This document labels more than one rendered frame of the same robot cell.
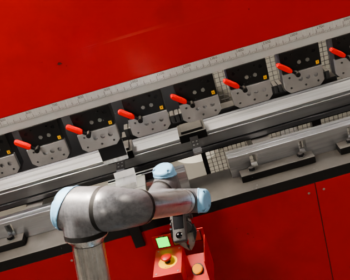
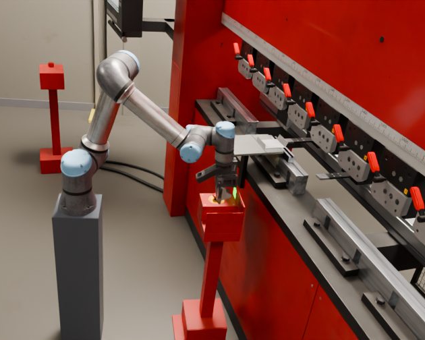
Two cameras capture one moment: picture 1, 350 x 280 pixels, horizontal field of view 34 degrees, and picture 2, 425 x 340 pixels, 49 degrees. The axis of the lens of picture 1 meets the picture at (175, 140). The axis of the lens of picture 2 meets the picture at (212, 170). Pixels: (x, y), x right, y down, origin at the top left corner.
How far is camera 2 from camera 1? 1.74 m
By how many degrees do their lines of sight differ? 58
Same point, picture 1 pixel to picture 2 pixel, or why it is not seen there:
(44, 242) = not seen: hidden behind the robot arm
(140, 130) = (291, 114)
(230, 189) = (292, 217)
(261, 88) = (357, 164)
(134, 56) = (314, 50)
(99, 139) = (276, 96)
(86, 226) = not seen: hidden behind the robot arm
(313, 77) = (393, 202)
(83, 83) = (288, 45)
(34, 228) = (239, 124)
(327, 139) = (374, 278)
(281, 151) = (343, 240)
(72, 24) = not seen: outside the picture
